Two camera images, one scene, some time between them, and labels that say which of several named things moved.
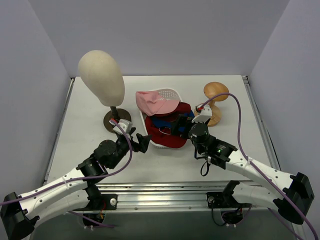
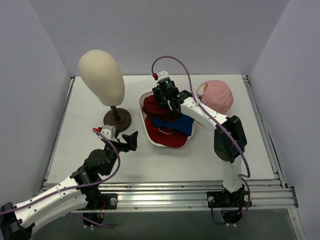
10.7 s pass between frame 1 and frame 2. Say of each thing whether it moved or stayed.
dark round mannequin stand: stayed
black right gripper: moved
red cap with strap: stayed
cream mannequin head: stayed
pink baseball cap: moved
